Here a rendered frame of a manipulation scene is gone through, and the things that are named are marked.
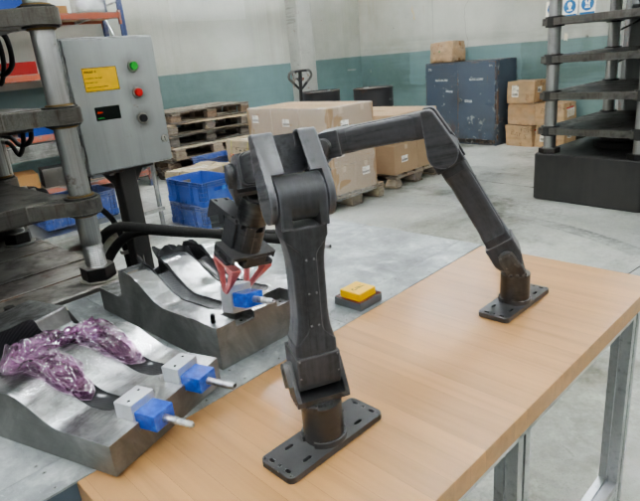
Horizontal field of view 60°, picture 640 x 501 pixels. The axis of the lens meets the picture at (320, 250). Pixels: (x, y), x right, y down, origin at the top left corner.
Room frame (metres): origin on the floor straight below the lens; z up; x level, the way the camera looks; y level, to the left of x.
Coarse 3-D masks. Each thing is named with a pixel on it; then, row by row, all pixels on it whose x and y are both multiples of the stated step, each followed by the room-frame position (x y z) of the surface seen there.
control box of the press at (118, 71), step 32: (64, 64) 1.71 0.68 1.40; (96, 64) 1.77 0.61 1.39; (128, 64) 1.84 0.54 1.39; (96, 96) 1.76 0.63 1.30; (128, 96) 1.83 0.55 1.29; (160, 96) 1.91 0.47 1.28; (96, 128) 1.74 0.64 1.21; (128, 128) 1.81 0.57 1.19; (160, 128) 1.89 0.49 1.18; (96, 160) 1.73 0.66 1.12; (128, 160) 1.80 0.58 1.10; (160, 160) 1.89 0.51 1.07; (128, 192) 1.84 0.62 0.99; (128, 256) 1.87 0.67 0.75
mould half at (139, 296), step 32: (192, 256) 1.27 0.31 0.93; (128, 288) 1.19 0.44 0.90; (160, 288) 1.15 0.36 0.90; (192, 288) 1.17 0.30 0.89; (128, 320) 1.21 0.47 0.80; (160, 320) 1.10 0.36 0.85; (192, 320) 1.01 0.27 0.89; (224, 320) 0.98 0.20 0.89; (256, 320) 1.02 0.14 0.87; (288, 320) 1.07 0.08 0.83; (192, 352) 1.02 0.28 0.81; (224, 352) 0.95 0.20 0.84
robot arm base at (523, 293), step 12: (504, 276) 1.11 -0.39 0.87; (528, 276) 1.10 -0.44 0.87; (504, 288) 1.11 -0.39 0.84; (516, 288) 1.09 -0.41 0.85; (528, 288) 1.10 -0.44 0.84; (540, 288) 1.16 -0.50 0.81; (504, 300) 1.11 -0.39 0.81; (516, 300) 1.09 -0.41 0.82; (528, 300) 1.09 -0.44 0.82; (480, 312) 1.07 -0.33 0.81; (492, 312) 1.07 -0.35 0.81; (504, 312) 1.06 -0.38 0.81; (516, 312) 1.06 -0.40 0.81
